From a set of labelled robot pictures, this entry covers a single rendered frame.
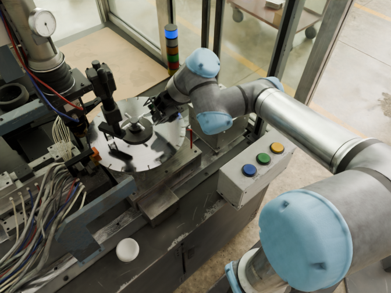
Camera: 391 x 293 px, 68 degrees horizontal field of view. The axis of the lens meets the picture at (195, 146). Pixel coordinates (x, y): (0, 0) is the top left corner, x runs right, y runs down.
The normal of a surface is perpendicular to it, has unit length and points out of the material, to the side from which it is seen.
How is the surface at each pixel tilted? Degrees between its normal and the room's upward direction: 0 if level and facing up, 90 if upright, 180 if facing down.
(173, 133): 0
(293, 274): 83
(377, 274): 0
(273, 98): 31
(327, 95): 0
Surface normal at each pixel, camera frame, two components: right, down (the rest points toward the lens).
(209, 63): 0.49, -0.33
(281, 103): -0.50, -0.62
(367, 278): 0.00, -0.61
